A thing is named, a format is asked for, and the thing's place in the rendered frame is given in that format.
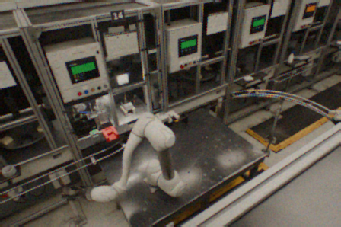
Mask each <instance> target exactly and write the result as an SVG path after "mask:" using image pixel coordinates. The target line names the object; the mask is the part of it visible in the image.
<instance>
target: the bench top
mask: <svg viewBox="0 0 341 227"><path fill-rule="evenodd" d="M200 110H202V108H201V109H198V110H195V111H193V112H191V113H188V114H187V116H188V115H190V114H194V113H195V112H198V111H200ZM188 124H189V125H188V126H187V125H186V124H185V123H184V122H183V121H182V120H180V121H177V122H176V123H174V125H171V126H168V128H170V129H171V130H172V132H173V133H174V135H175V143H174V144H173V145H172V146H171V147H170V153H171V156H172V162H173V165H174V170H175V171H176V172H177V173H178V175H179V176H180V178H181V180H182V181H183V182H184V192H183V193H182V194H181V195H180V196H179V197H172V196H171V195H169V194H168V193H166V192H164V191H163V190H162V189H160V190H157V191H156V192H155V193H151V191H150V189H149V188H148V186H147V184H146V183H145V182H144V179H145V178H147V177H146V173H145V170H146V167H147V165H148V163H149V162H150V161H151V160H152V159H157V160H158V155H157V151H156V150H155V149H154V147H153V146H152V144H151V143H150V142H149V140H148V138H146V137H145V138H143V140H142V141H141V142H140V143H139V145H137V147H136V148H135V150H133V153H132V157H131V162H130V173H129V179H128V181H127V185H126V188H127V189H126V190H127V197H126V198H125V199H124V200H121V201H119V204H120V206H121V207H122V210H123V212H124V213H125V216H126V218H127V219H128V222H129V224H130V225H131V227H155V225H157V224H159V223H160V222H163V221H164V220H165V219H167V218H169V217H170V216H172V215H173V214H175V213H177V212H178V211H180V210H181V209H182V208H184V207H186V206H188V205H190V204H191V203H193V202H194V201H196V200H198V199H199V198H200V197H202V196H205V194H207V193H209V192H210V191H212V190H213V189H215V188H216V187H218V186H220V185H221V184H223V183H225V182H226V181H228V180H230V179H231V178H233V177H234V176H236V175H238V174H240V173H241V172H242V171H244V170H246V169H248V168H249V167H250V166H252V165H255V163H257V162H259V161H260V160H262V159H264V158H265V157H266V154H265V153H264V152H262V151H260V150H259V149H258V148H257V147H255V145H253V144H251V143H250V142H248V141H247V140H246V139H244V138H243V137H242V136H240V135H239V134H237V133H236V132H234V130H232V129H230V128H229V127H228V126H226V125H225V124H223V123H222V122H221V121H220V120H218V119H216V118H215V117H214V116H212V115H211V114H210V113H209V112H207V111H206V110H202V111H201V112H198V113H195V114H194V115H191V116H190V117H189V118H188ZM216 138H217V139H216ZM236 145H237V146H236ZM201 146H202V147H201ZM122 147H123V146H122V145H120V144H119V143H118V144H116V145H115V146H114V147H112V148H110V149H108V148H109V147H107V148H106V149H108V150H105V149H102V150H105V151H104V152H101V151H102V150H100V151H99V152H101V153H99V154H97V155H96V158H97V160H100V159H101V158H104V157H105V156H108V155H111V154H112V153H114V152H116V151H117V150H120V149H121V148H122ZM124 148H125V147H124ZM123 152H124V149H121V150H120V151H119V152H117V153H115V154H113V155H111V156H109V157H107V158H105V159H103V160H100V161H99V164H100V166H101V167H102V170H103V171H104V173H105V176H106V177H107V180H108V181H109V183H110V186H112V185H113V184H114V183H115V182H117V181H119V180H120V179H121V177H122V175H123ZM95 153H98V152H95ZM95 153H94V154H95ZM133 215H134V217H132V216H133ZM150 219H151V221H150Z"/></svg>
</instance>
